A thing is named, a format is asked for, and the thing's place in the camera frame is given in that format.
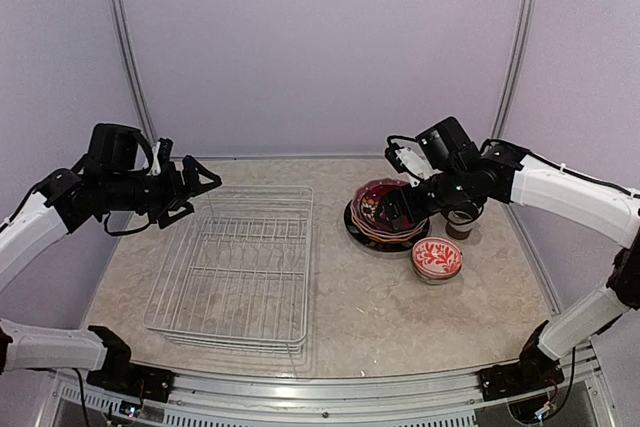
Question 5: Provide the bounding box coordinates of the black striped rim plate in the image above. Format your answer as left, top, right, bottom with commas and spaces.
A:
343, 202, 431, 253

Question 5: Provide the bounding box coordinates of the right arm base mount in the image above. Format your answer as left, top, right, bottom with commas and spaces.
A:
477, 361, 565, 401

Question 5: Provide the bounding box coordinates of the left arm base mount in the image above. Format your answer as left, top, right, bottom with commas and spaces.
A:
87, 363, 175, 403

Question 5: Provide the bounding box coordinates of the aluminium corner post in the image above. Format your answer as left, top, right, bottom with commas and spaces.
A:
490, 0, 536, 138
109, 0, 158, 142

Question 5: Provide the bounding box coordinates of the light pink plate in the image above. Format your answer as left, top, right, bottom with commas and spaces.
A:
347, 213, 430, 244

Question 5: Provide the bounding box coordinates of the brown cup white base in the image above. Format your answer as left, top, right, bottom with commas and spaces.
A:
445, 211, 476, 240

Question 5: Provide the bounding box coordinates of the light green ceramic bowl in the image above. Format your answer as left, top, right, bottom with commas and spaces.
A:
413, 267, 459, 285

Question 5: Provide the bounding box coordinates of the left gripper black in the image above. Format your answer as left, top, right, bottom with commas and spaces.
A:
103, 154, 221, 228

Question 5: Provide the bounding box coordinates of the left aluminium corner post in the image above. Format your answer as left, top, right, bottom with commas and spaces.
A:
109, 0, 158, 142

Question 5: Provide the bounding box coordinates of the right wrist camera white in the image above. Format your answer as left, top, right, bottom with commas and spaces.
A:
384, 142, 435, 187

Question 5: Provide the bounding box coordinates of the white wire dish rack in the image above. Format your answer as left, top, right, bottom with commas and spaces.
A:
143, 185, 314, 355

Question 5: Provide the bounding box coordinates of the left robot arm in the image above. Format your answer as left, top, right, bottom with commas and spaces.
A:
1, 123, 222, 392

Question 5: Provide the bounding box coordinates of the aluminium front rail frame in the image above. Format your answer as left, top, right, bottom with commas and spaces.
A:
34, 344, 620, 426

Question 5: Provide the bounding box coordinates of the dark pink dotted plate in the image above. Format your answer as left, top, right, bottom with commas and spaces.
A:
350, 178, 431, 243

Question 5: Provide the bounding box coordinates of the red patterned white bowl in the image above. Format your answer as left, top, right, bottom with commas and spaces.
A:
411, 237, 463, 280

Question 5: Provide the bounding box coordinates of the right aluminium corner post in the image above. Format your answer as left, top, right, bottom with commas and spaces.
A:
490, 0, 536, 138

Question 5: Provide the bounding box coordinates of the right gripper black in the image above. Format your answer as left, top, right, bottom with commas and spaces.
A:
375, 165, 471, 229

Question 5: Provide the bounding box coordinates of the yellow polka dot plate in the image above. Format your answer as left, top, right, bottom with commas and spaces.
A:
346, 221, 431, 252

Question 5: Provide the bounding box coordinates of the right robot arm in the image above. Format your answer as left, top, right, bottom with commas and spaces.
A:
374, 117, 639, 391

